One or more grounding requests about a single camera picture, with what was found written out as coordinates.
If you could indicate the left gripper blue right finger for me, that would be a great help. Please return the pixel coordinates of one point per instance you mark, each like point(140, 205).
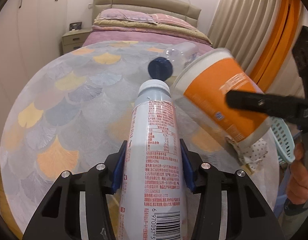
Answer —
point(188, 172)

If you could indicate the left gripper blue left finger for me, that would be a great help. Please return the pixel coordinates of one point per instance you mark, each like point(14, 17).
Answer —
point(117, 174)

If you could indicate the white pink-label drink bottle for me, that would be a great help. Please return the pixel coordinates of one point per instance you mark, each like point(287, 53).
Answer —
point(153, 203)

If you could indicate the orange paper cup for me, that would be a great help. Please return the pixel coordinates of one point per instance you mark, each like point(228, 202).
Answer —
point(205, 83)

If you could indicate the clear plastic water bottle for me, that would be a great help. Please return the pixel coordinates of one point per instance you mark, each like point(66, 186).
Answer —
point(173, 61)

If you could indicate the right human hand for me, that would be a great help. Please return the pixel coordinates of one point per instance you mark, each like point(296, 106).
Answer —
point(297, 188)

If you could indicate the light blue plastic basket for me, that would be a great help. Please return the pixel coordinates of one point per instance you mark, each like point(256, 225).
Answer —
point(283, 140)

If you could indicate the orange curtain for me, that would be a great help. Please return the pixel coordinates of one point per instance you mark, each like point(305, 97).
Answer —
point(278, 44)

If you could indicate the white heart-pattern wrapper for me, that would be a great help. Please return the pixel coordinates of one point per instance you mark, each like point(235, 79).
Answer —
point(252, 156)

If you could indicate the beige curtain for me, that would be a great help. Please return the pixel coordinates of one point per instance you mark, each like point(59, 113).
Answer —
point(244, 27)

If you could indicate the folded beige quilt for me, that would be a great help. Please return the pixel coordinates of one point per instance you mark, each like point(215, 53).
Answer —
point(164, 29)

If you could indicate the beige bedside table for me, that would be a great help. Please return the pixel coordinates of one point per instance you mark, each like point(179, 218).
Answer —
point(74, 39)

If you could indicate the pink pillow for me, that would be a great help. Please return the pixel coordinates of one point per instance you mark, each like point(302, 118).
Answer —
point(171, 20)

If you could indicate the bed with pink cover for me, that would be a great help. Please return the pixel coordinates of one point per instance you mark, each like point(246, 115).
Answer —
point(131, 36)

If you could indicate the purple pillow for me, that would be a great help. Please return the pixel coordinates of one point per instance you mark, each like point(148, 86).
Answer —
point(125, 15)

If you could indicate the beige padded headboard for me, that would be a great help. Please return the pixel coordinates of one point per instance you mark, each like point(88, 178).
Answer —
point(176, 8)

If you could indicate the white built-in wardrobe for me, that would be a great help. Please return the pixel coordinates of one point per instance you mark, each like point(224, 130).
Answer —
point(30, 37)

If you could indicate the small black picture frame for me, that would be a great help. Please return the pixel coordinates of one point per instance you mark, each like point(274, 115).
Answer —
point(75, 26)

